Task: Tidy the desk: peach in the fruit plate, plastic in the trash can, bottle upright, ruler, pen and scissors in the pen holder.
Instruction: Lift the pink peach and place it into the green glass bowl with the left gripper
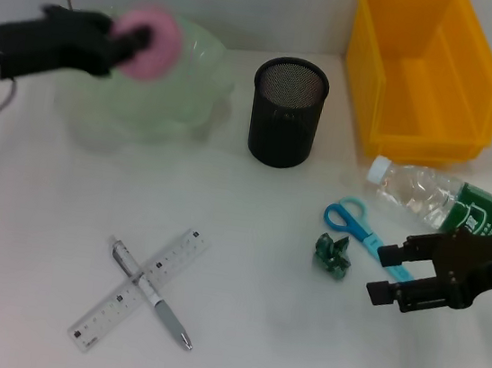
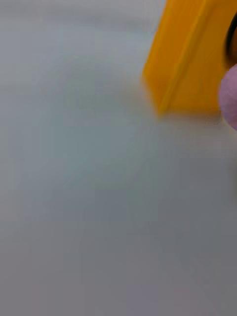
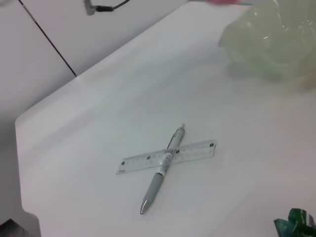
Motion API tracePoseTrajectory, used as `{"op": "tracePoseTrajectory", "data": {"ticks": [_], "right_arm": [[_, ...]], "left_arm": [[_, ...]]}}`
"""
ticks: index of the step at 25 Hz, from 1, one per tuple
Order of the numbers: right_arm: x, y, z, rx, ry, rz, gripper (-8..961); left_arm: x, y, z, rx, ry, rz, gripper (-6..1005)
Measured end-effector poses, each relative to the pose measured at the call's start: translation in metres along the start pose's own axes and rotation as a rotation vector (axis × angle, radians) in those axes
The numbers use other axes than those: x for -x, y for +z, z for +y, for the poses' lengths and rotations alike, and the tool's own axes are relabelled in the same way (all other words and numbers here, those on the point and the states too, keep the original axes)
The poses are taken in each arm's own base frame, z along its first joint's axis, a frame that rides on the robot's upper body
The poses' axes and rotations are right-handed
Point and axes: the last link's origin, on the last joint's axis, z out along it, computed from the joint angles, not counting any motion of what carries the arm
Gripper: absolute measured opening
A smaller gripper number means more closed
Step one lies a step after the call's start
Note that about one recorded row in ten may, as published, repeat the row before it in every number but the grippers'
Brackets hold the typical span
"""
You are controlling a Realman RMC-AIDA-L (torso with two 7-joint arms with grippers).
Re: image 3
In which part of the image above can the transparent plastic ruler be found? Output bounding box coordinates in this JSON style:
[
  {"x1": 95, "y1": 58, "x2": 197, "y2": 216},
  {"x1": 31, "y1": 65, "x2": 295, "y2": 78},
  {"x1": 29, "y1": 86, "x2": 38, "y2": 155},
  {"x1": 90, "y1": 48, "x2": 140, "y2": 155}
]
[{"x1": 115, "y1": 139, "x2": 217, "y2": 175}]

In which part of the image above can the grey white pen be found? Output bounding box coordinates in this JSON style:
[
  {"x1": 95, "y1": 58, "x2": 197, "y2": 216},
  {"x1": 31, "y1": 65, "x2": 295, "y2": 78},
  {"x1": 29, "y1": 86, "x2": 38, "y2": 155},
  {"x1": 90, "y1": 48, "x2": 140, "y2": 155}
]
[{"x1": 140, "y1": 122, "x2": 186, "y2": 215}]

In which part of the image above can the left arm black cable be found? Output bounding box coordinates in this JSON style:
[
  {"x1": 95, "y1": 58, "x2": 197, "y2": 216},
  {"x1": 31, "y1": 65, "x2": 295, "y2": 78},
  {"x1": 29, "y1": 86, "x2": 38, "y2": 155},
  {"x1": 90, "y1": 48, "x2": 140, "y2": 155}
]
[{"x1": 82, "y1": 0, "x2": 130, "y2": 16}]

